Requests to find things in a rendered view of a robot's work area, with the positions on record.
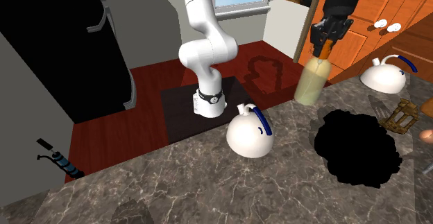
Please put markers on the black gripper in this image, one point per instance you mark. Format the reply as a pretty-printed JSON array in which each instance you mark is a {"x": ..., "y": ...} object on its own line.
[{"x": 340, "y": 7}]

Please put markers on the pale yellow bottle orange cap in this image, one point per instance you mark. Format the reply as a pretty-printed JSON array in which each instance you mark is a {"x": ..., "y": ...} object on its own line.
[{"x": 313, "y": 81}]

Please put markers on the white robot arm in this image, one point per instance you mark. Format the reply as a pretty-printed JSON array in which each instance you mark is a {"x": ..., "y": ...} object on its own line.
[{"x": 207, "y": 51}]

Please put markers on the orange wooden cabinet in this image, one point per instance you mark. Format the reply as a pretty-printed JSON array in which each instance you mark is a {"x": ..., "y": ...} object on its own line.
[{"x": 379, "y": 3}]

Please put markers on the brown wooden lantern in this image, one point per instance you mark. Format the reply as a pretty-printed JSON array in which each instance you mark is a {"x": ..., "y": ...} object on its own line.
[{"x": 403, "y": 116}]

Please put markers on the pale brown egg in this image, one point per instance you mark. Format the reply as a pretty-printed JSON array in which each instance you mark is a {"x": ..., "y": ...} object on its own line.
[{"x": 427, "y": 136}]

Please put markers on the dark robot stand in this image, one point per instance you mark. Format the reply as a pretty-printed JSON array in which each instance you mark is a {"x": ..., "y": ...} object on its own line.
[{"x": 182, "y": 115}]

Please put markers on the black refrigerator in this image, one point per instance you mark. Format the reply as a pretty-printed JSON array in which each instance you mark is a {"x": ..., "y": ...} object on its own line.
[{"x": 50, "y": 40}]

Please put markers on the blue black hand pump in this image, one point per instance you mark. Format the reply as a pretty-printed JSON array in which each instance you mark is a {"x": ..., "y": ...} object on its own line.
[{"x": 62, "y": 162}]

